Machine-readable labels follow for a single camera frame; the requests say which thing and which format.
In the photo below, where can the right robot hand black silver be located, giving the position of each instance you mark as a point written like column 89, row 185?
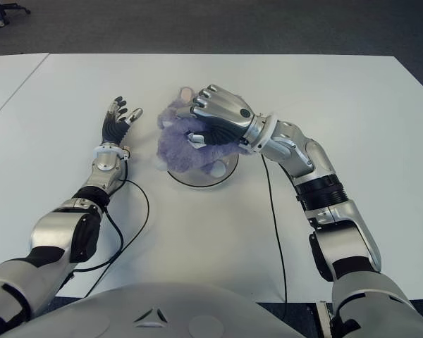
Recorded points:
column 225, row 112

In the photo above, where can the left robot hand black silver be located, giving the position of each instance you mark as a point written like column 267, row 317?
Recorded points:
column 114, row 128

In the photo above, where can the purple plush bunny doll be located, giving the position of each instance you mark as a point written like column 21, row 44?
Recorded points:
column 179, row 151

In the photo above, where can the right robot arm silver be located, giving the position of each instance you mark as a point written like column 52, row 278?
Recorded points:
column 338, row 239

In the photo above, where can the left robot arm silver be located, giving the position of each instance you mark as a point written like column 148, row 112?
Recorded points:
column 63, row 229

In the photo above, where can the white plate black rim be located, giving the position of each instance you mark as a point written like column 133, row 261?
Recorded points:
column 197, row 181

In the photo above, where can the black office chair base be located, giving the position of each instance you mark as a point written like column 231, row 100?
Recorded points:
column 16, row 6

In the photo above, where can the grey robot torso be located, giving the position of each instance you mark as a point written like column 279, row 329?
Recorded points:
column 155, row 310

